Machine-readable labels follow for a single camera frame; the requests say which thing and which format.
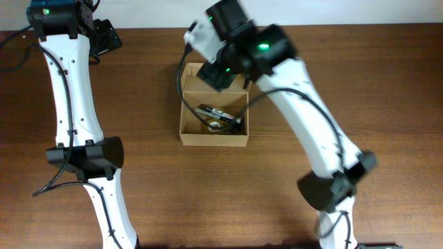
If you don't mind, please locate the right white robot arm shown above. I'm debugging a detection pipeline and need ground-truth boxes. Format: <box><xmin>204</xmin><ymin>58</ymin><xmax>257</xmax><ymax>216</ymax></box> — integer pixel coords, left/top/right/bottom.
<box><xmin>190</xmin><ymin>1</ymin><xmax>377</xmax><ymax>248</ymax></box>

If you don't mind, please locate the yellow transparent tape roll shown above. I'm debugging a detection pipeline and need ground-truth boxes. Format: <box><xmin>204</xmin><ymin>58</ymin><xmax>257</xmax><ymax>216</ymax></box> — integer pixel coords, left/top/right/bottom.
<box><xmin>201</xmin><ymin>118</ymin><xmax>228</xmax><ymax>135</ymax></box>

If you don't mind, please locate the brown cardboard box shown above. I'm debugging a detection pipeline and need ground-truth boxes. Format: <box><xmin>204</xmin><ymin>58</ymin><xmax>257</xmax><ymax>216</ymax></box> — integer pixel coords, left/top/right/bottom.
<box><xmin>179</xmin><ymin>63</ymin><xmax>250</xmax><ymax>147</ymax></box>

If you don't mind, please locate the grey black permanent marker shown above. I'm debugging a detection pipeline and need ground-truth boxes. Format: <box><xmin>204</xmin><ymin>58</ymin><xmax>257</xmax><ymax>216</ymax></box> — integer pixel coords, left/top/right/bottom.
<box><xmin>195</xmin><ymin>109</ymin><xmax>230</xmax><ymax>122</ymax></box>

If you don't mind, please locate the black ballpoint pen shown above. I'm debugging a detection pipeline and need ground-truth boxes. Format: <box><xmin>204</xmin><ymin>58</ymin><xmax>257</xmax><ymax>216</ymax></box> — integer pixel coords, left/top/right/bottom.
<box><xmin>228</xmin><ymin>125</ymin><xmax>242</xmax><ymax>135</ymax></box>

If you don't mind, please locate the white marker black cap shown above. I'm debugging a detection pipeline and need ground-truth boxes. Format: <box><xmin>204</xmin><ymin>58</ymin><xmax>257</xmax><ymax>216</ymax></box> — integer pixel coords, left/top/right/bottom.
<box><xmin>199</xmin><ymin>104</ymin><xmax>242</xmax><ymax>125</ymax></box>

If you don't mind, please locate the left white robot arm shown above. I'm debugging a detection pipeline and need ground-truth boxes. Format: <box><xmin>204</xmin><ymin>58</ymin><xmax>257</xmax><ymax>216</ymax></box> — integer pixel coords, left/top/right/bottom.
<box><xmin>26</xmin><ymin>0</ymin><xmax>140</xmax><ymax>248</ymax></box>

